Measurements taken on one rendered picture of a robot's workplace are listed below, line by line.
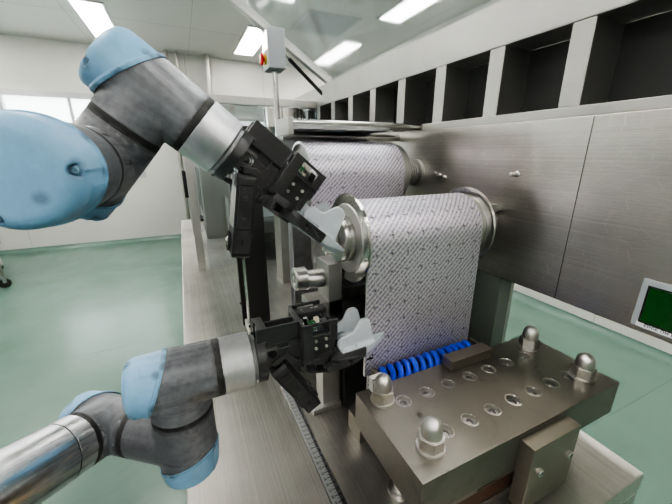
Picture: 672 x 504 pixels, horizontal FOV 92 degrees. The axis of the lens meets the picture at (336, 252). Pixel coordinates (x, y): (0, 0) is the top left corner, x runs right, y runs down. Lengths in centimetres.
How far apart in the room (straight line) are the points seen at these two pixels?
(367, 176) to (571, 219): 39
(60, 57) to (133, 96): 581
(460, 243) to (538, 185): 17
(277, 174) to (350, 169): 31
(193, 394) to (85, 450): 15
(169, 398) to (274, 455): 25
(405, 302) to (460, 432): 20
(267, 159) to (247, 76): 576
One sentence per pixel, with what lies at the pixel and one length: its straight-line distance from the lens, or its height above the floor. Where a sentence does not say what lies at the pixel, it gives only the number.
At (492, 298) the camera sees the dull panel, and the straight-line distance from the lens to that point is 77.
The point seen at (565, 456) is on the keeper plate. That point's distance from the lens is 63.
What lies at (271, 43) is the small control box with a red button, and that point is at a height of 167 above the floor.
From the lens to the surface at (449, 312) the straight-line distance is 64.
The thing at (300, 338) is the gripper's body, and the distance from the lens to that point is 47.
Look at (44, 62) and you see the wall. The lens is 624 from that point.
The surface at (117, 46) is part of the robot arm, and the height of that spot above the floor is 148.
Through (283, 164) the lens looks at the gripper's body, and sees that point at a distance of 44.
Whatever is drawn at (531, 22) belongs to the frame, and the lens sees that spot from 75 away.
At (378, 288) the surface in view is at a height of 118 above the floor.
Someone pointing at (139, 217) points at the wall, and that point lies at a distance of 609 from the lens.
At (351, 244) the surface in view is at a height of 125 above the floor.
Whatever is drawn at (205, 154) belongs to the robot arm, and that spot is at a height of 138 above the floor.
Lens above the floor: 139
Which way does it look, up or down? 17 degrees down
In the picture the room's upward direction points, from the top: straight up
